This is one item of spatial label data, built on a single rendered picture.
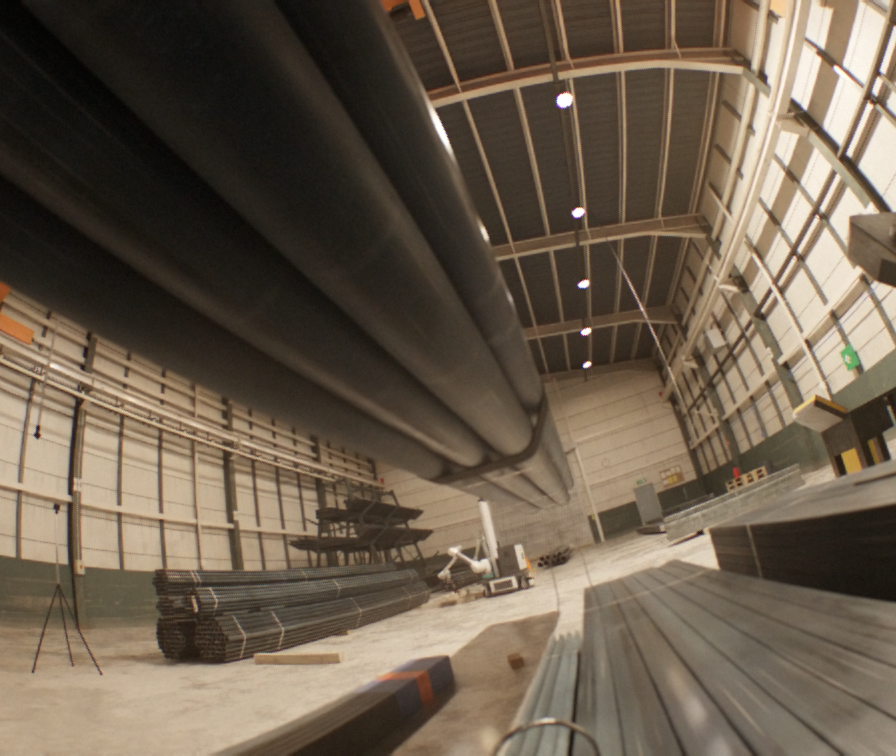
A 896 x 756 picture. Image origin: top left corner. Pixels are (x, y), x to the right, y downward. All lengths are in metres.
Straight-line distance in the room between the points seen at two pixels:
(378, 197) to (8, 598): 11.04
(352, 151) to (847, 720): 0.73
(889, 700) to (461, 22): 9.80
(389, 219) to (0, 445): 11.46
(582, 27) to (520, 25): 1.29
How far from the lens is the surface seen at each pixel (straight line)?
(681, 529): 7.76
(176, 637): 5.30
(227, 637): 4.81
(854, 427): 3.54
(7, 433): 11.88
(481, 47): 10.00
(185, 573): 5.33
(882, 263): 2.43
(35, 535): 11.71
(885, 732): 0.47
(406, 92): 0.57
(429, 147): 0.62
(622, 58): 10.45
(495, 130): 11.24
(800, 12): 8.48
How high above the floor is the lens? 0.68
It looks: 24 degrees up
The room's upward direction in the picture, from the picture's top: 13 degrees counter-clockwise
